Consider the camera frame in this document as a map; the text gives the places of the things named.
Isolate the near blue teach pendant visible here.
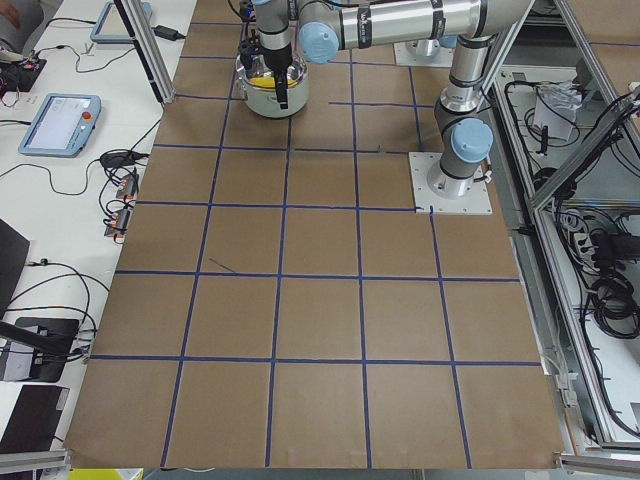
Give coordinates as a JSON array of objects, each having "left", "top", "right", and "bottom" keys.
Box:
[{"left": 18, "top": 93, "right": 102, "bottom": 158}]

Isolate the upper small circuit board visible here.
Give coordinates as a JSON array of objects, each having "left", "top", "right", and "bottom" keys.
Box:
[{"left": 116, "top": 172, "right": 139, "bottom": 201}]

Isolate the black camera stand base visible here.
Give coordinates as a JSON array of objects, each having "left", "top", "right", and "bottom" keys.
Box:
[{"left": 1, "top": 317, "right": 80, "bottom": 383}]

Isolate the white crumpled paper bag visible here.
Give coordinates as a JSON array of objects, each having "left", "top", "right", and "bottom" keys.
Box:
[{"left": 533, "top": 81, "right": 582, "bottom": 141}]

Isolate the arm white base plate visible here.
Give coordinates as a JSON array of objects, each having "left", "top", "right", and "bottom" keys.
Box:
[
  {"left": 394, "top": 39, "right": 455, "bottom": 68},
  {"left": 408, "top": 152, "right": 493, "bottom": 216}
]

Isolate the lower small circuit board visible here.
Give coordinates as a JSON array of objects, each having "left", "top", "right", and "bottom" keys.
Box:
[{"left": 104, "top": 208, "right": 132, "bottom": 241}]

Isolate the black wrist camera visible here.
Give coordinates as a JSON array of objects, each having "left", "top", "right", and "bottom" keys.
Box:
[{"left": 238, "top": 36, "right": 260, "bottom": 70}]

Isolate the blue teach pendant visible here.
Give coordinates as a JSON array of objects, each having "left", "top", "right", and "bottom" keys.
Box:
[
  {"left": 90, "top": 1, "right": 132, "bottom": 44},
  {"left": 18, "top": 93, "right": 102, "bottom": 158}
]

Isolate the yellow corn cob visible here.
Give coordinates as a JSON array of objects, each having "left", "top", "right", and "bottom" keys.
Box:
[{"left": 249, "top": 76, "right": 276, "bottom": 90}]

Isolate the far blue teach pendant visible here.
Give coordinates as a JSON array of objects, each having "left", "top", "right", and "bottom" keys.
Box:
[{"left": 90, "top": 1, "right": 132, "bottom": 44}]

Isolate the pale green electric pot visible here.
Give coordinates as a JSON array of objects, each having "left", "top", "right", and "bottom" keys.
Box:
[{"left": 236, "top": 72, "right": 310, "bottom": 119}]

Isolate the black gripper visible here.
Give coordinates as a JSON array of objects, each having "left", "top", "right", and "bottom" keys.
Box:
[{"left": 263, "top": 43, "right": 293, "bottom": 110}]

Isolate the black laptop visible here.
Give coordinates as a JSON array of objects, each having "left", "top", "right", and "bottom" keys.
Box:
[{"left": 0, "top": 220, "right": 30, "bottom": 317}]

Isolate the coiled black cable bundle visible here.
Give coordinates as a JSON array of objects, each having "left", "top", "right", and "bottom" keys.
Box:
[{"left": 582, "top": 272, "right": 639, "bottom": 341}]

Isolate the black electronics board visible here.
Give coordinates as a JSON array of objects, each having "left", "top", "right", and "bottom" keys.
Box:
[{"left": 1, "top": 59, "right": 47, "bottom": 95}]

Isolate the aluminium frame diagonal strut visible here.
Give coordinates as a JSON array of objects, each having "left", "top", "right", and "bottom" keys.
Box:
[{"left": 114, "top": 0, "right": 176, "bottom": 105}]

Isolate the white power strip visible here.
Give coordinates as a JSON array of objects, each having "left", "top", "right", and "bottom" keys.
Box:
[{"left": 560, "top": 212, "right": 597, "bottom": 275}]

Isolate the black flat box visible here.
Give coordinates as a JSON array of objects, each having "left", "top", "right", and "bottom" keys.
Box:
[{"left": 1, "top": 385, "right": 69, "bottom": 454}]

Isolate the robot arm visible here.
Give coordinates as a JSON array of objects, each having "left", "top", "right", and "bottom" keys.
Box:
[{"left": 238, "top": 0, "right": 531, "bottom": 199}]

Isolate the glass pot lid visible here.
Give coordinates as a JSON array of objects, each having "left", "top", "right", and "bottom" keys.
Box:
[{"left": 236, "top": 52, "right": 308, "bottom": 92}]

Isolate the black power brick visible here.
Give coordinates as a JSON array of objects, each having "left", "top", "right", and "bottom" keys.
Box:
[{"left": 152, "top": 25, "right": 186, "bottom": 41}]

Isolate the small circuit board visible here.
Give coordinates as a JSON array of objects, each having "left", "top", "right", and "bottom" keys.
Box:
[
  {"left": 116, "top": 172, "right": 139, "bottom": 201},
  {"left": 104, "top": 208, "right": 132, "bottom": 241}
]

